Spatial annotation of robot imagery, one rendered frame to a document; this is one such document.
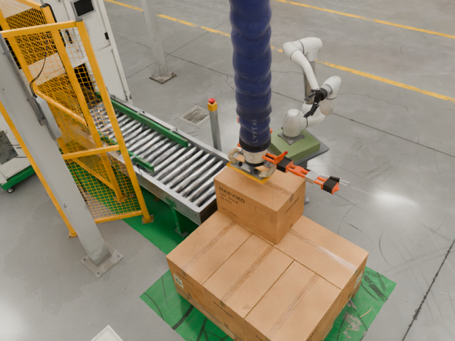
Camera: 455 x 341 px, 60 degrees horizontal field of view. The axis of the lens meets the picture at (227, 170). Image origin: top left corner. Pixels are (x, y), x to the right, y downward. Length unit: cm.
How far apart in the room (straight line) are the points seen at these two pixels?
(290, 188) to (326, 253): 57
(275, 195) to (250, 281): 65
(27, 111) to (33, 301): 186
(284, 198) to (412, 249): 153
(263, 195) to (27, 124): 169
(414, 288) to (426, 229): 69
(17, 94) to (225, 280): 187
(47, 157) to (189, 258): 128
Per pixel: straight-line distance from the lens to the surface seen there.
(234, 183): 302
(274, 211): 283
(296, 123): 341
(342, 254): 314
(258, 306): 286
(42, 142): 301
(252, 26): 222
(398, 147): 497
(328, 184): 259
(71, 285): 398
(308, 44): 329
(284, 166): 268
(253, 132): 261
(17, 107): 284
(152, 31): 606
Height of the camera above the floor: 309
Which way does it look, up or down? 43 degrees down
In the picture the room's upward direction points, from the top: 6 degrees counter-clockwise
